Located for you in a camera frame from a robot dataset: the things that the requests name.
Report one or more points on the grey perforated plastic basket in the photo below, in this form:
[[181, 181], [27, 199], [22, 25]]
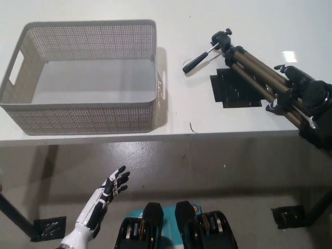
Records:
[[90, 119]]

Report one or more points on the brown and black tripod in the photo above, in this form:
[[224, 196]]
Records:
[[249, 67]]

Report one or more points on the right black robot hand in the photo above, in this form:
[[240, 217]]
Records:
[[299, 80]]

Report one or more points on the black table leg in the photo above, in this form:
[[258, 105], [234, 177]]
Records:
[[15, 216], [319, 210]]

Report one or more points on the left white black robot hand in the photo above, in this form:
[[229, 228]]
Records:
[[105, 193]]

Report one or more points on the black tape patch on desk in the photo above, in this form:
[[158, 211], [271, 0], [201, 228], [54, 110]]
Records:
[[230, 90]]

